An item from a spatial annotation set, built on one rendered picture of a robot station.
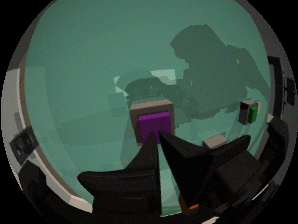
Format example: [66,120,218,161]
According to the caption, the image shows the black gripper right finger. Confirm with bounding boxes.
[158,131,250,208]

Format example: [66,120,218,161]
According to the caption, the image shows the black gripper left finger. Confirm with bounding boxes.
[77,132,162,214]

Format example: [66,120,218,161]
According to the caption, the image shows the yellow button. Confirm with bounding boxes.
[202,135,227,149]

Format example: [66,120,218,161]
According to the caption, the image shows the purple button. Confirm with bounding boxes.
[130,99,176,147]

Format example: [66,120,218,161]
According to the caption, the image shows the green button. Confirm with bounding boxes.
[238,100,258,125]

